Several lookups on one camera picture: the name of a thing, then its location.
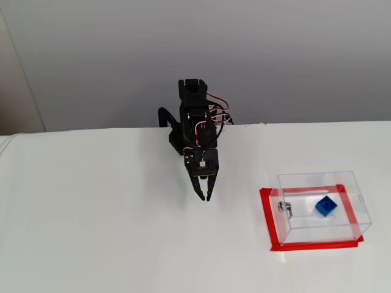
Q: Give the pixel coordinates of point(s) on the white table cover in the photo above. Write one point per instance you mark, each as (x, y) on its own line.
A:
(122, 229)

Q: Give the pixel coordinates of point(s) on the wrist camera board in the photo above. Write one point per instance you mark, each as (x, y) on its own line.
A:
(205, 169)

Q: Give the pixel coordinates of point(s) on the silver cylinder lock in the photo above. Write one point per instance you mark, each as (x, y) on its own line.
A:
(284, 208)

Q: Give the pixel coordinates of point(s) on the blue lego brick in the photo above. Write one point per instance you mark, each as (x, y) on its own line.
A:
(326, 206)

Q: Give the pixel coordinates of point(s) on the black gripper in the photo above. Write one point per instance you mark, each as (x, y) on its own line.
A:
(200, 174)

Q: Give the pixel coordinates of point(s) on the transparent plastic box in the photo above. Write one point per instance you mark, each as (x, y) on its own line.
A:
(320, 226)

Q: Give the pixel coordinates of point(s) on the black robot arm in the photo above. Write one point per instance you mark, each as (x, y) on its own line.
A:
(191, 100)

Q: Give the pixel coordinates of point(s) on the red tape frame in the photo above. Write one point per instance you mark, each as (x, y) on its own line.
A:
(314, 245)

